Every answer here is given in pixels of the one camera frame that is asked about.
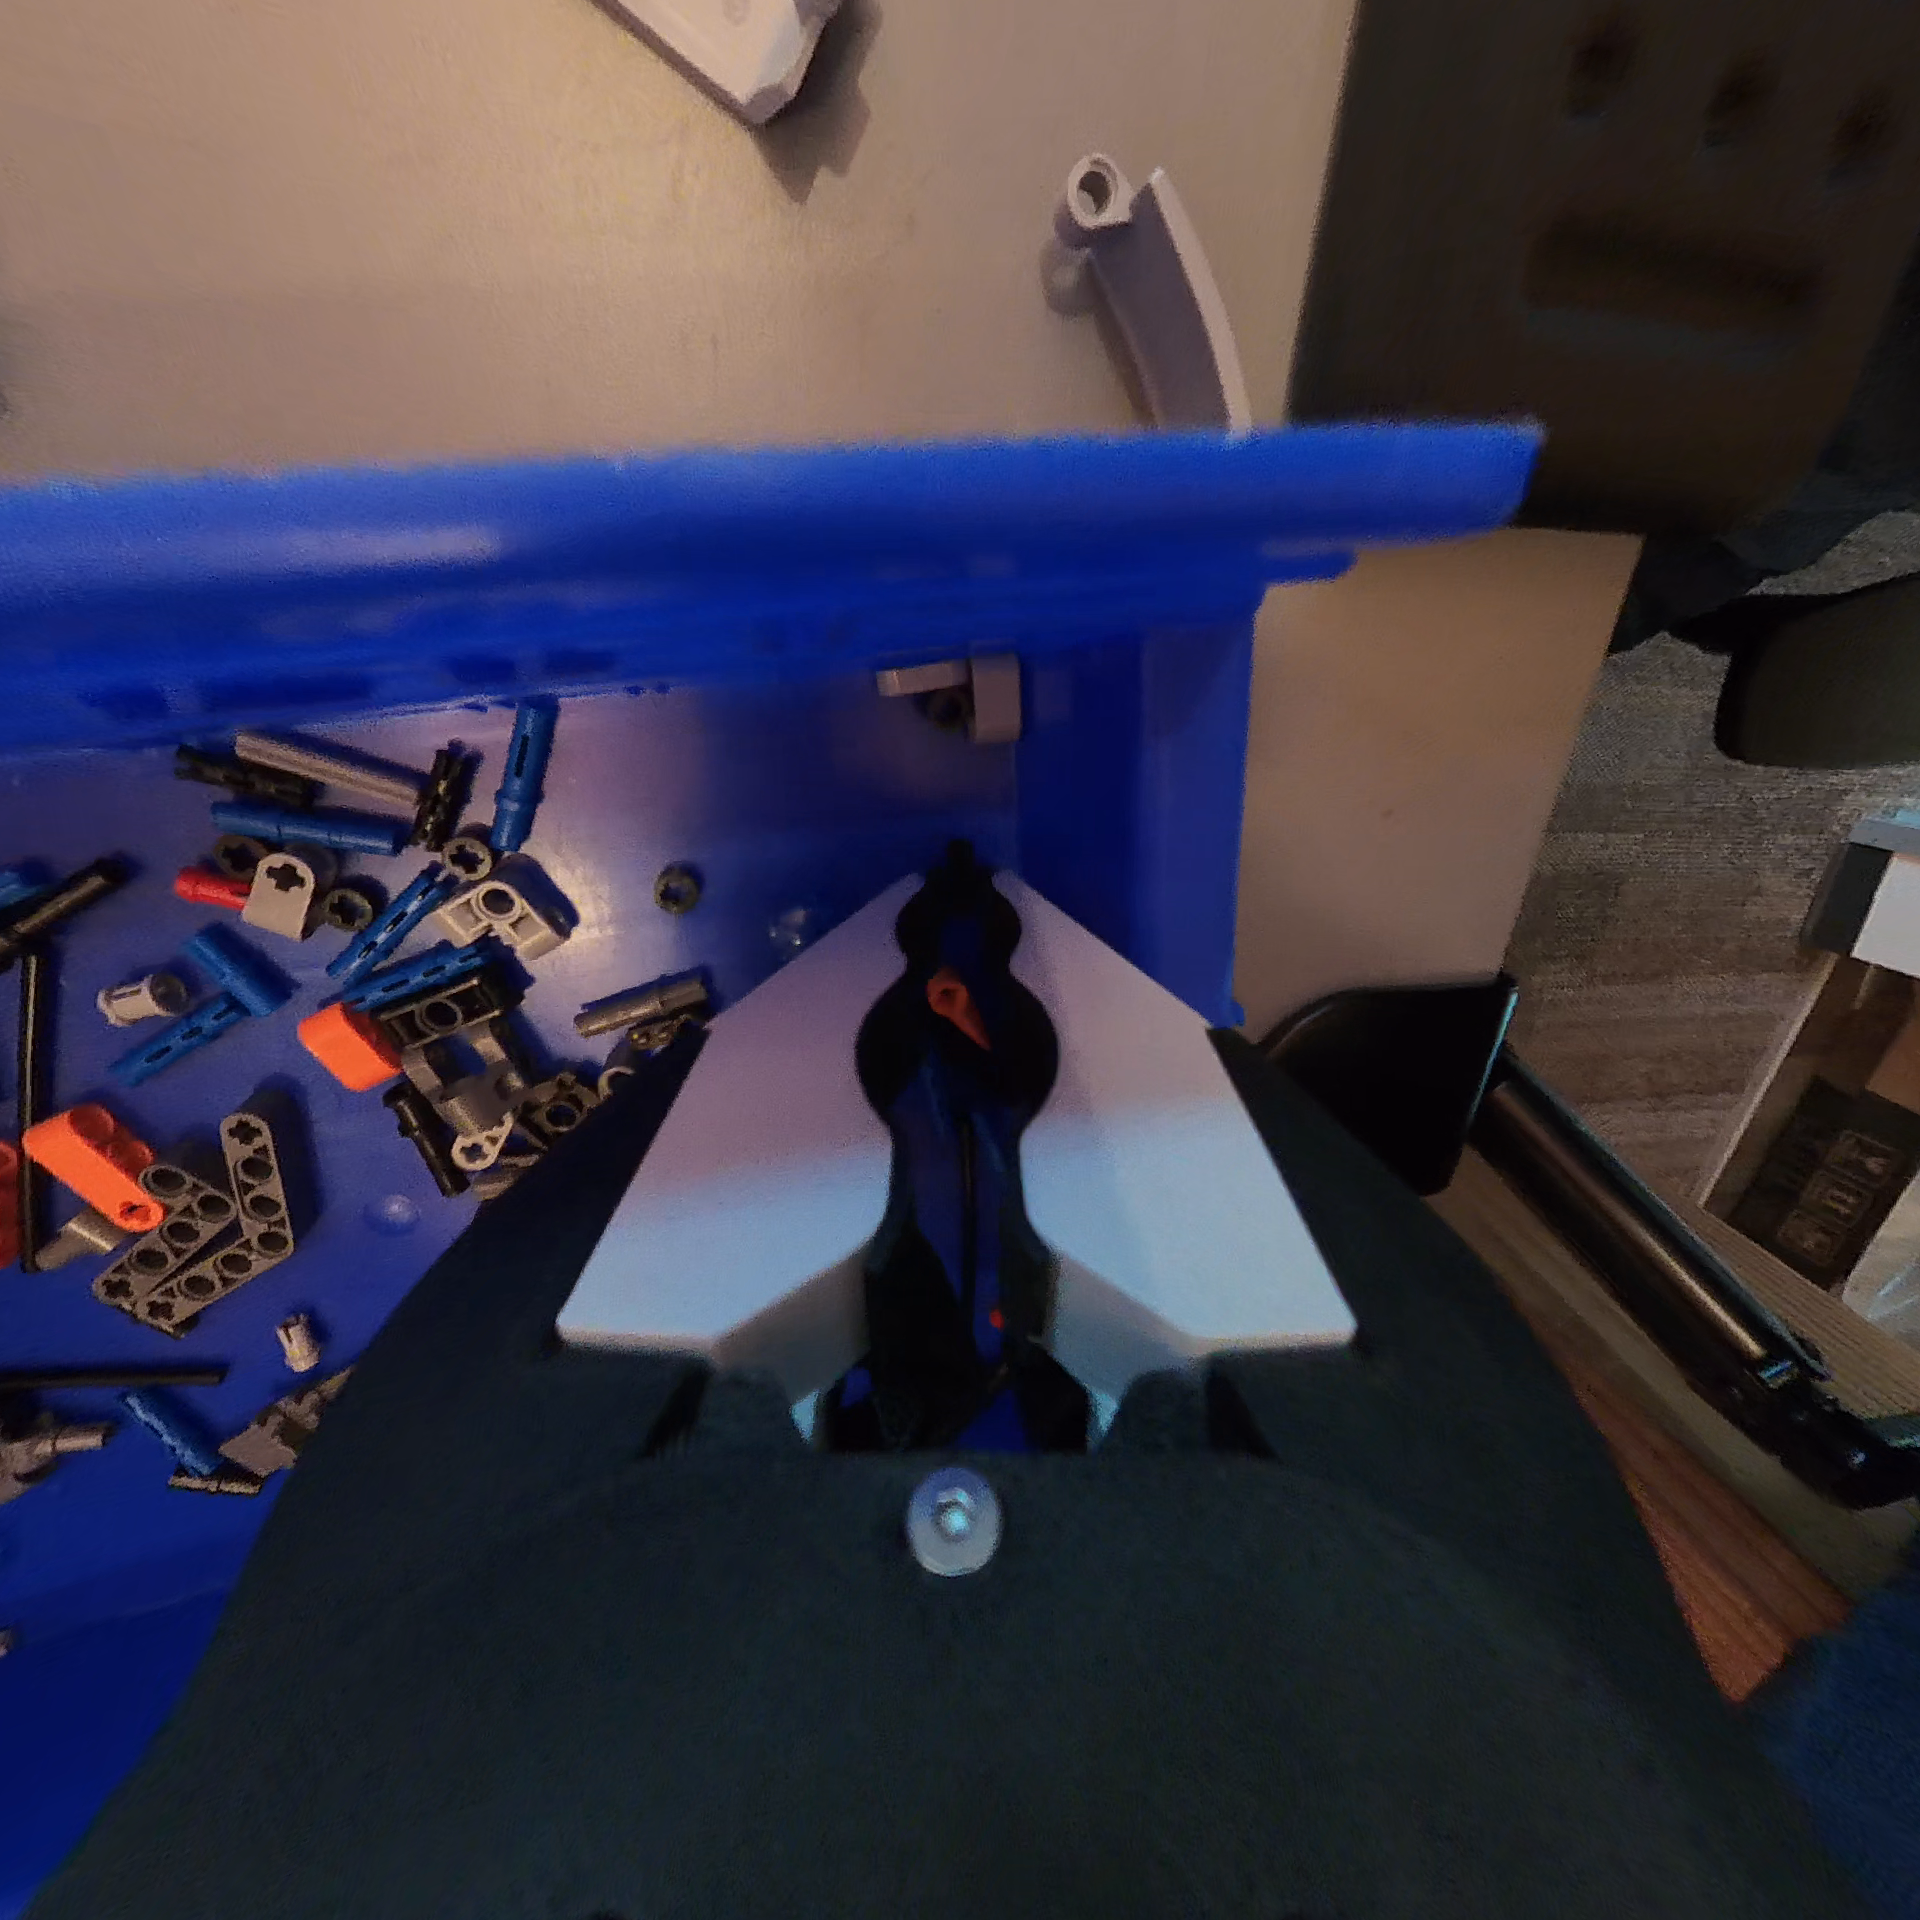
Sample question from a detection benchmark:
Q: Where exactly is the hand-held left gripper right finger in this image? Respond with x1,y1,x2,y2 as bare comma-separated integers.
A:
974,873,1359,1446

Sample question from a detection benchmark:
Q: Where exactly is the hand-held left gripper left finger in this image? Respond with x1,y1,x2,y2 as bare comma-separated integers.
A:
554,873,948,1446

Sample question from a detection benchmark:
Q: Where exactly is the blue plastic parts bin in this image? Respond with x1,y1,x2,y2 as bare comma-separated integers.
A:
0,420,1546,1844

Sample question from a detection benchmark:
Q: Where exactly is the grey track link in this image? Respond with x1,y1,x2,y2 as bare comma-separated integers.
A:
169,1366,352,1494

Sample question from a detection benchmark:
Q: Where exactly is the dark grey axle pin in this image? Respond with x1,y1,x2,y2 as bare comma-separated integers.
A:
572,969,712,1041

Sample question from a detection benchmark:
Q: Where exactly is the black thin axle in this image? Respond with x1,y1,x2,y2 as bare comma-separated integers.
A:
957,1079,989,1350
13,947,46,1276

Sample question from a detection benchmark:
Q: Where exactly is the black rounded pad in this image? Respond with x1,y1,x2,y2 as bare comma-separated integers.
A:
1252,973,1521,1193

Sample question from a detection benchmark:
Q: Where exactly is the black long pin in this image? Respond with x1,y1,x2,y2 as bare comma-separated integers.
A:
381,1083,469,1197
176,746,328,810

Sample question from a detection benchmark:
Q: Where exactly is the blue studded beam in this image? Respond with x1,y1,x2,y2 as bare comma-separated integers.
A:
333,941,517,1007

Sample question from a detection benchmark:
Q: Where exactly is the blue long pin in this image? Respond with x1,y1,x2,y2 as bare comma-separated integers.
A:
486,700,561,856

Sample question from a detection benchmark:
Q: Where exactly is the light grey cross-hole liftarm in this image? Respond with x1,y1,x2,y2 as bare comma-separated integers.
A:
239,849,337,941

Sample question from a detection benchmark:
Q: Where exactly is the blue smooth pin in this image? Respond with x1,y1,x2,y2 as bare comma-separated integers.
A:
210,801,413,856

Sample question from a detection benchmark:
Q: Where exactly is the dark grey pin connector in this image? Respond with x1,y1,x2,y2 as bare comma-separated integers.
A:
0,1408,118,1503

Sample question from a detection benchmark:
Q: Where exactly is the white shelf unit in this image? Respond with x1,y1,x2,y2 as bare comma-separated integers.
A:
1702,810,1920,1325

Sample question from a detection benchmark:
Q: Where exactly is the dark rounded cushion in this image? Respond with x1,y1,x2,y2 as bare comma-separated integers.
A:
1718,578,1920,764

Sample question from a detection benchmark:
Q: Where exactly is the person's dark knit sweater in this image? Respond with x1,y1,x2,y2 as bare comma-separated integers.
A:
1748,1560,1920,1920

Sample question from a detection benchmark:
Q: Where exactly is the black frame connector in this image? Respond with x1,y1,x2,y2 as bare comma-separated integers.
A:
376,973,527,1061

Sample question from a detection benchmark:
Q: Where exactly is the black office chair frame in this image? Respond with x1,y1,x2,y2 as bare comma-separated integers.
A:
1475,1048,1920,1506

